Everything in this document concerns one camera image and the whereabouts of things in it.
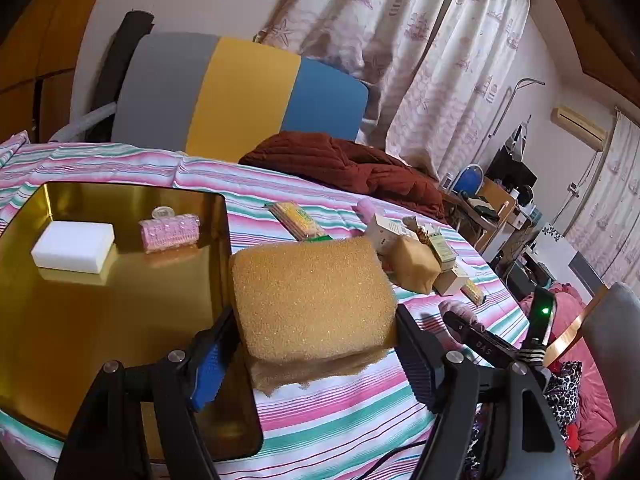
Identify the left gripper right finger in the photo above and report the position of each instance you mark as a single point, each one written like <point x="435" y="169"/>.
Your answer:
<point x="503" y="410"/>

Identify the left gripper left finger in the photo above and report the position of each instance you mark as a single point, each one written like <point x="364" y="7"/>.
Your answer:
<point x="107" y="438"/>

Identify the cream box gold print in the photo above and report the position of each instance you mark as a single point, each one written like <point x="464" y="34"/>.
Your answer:
<point x="451" y="281"/>

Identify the white foam sponge block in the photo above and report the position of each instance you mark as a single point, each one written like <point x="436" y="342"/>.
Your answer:
<point x="74" y="246"/>

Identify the pink hair roller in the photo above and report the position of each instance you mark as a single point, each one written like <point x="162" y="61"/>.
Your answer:
<point x="366" y="209"/>
<point x="168" y="230"/>

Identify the wooden desk with clutter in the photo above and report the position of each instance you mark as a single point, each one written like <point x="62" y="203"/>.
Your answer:
<point x="478" y="230"/>

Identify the wooden chair grey seat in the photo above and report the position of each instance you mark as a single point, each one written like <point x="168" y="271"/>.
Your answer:
<point x="609" y="326"/>

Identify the green white small box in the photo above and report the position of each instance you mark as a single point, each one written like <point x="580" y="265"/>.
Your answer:
<point x="445" y="255"/>

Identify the blue folding chair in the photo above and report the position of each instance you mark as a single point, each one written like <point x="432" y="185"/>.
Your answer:
<point x="470" y="180"/>

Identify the striped pink green tablecloth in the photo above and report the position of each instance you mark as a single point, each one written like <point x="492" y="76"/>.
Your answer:
<point x="368" y="424"/>

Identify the gold metal tin tray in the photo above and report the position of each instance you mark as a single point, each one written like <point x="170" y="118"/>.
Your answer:
<point x="58" y="328"/>

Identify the cream tall medicine box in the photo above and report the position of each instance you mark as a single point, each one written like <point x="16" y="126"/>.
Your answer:
<point x="383" y="232"/>

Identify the dark red quilted jacket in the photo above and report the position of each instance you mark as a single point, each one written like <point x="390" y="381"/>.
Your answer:
<point x="350" y="167"/>

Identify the yellow cracker packet green end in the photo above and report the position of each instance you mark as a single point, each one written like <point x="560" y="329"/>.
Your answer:
<point x="298" y="223"/>

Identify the floral white curtain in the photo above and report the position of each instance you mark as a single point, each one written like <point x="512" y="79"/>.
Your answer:
<point x="433" y="67"/>

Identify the grey yellow blue chair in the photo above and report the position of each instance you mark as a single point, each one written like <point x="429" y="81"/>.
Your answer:
<point x="211" y="96"/>

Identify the wooden wardrobe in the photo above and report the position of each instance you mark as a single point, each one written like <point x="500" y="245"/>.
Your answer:
<point x="40" y="43"/>

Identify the wall air conditioner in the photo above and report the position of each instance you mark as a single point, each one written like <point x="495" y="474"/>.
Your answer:
<point x="580" y="127"/>

